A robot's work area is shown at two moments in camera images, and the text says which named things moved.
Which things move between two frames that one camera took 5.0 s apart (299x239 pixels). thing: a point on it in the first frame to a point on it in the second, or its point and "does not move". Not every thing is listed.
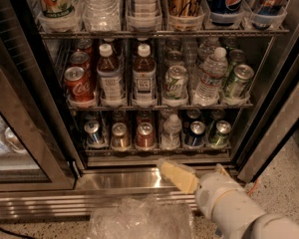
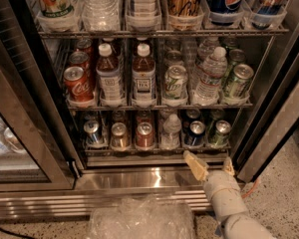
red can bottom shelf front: (145, 135) does not move
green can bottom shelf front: (220, 138) does not move
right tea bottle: (145, 88) does not move
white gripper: (211, 190) to (219, 182)
